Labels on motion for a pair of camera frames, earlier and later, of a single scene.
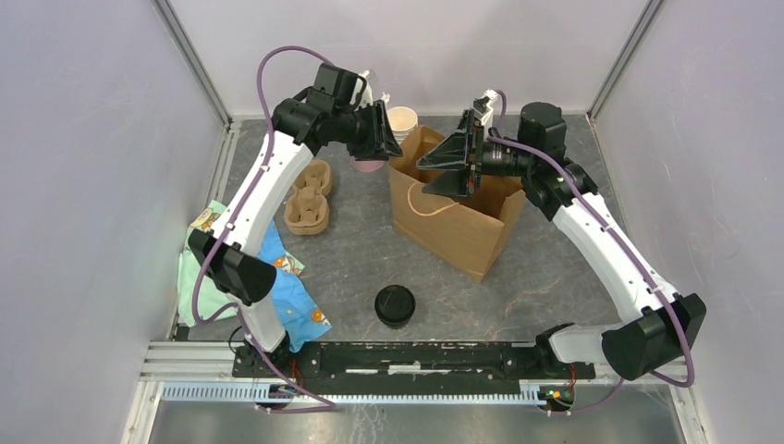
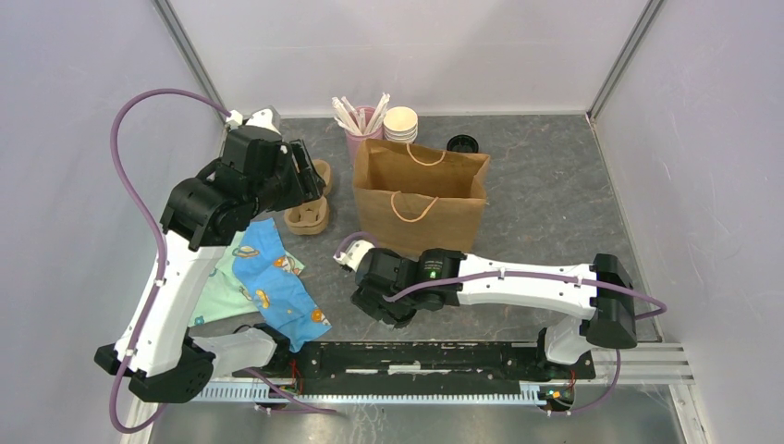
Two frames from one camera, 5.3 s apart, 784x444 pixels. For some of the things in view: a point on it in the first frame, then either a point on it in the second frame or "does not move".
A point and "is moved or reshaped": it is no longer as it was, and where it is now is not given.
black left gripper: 381,142 to 307,183
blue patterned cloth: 300,314 does not move
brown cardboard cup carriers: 307,212 does not move
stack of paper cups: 403,120 does not move
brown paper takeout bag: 462,232 is moved or reshaped
